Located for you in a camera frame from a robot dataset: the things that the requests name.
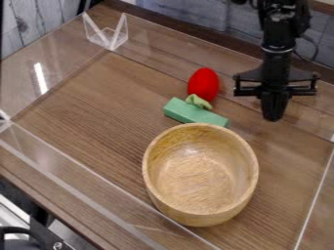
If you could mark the black metal bracket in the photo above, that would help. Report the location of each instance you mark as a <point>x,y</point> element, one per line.
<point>51,241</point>

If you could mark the green rectangular block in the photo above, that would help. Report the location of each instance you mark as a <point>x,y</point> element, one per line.
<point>188,113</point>

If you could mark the red plush strawberry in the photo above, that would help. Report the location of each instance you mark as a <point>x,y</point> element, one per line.
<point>203,88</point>

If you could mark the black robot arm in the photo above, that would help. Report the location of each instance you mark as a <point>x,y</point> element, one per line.
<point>283,21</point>

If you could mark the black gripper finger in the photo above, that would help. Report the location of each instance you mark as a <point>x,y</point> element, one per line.
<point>272,105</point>

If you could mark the wooden bowl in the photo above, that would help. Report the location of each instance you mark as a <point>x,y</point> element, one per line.
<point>200,173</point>

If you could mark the clear acrylic tray wall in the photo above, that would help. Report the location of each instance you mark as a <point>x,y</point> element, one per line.
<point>84,110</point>

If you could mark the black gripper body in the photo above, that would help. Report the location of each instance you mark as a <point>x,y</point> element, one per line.
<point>298,83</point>

